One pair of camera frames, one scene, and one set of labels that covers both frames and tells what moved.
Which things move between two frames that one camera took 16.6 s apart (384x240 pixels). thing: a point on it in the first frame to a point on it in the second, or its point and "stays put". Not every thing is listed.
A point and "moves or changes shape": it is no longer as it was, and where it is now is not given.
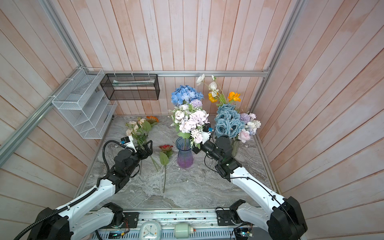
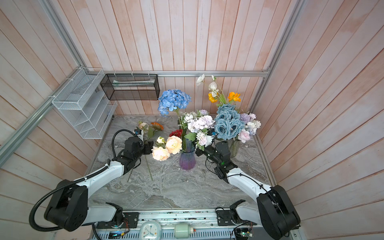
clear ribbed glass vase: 234,144 stays put
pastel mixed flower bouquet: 251,126 stays put
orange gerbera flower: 152,119 to 155,126
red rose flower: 165,153 to 178,133
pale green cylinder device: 183,231 stays put
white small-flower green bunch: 188,119 moves or changes shape
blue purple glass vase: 185,157 stays put
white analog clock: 150,230 stays put
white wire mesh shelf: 83,103 stays put
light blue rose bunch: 227,122 stays put
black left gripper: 149,151 stays put
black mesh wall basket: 131,87 stays put
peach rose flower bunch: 139,129 to 173,144
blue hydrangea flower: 185,94 to 171,99
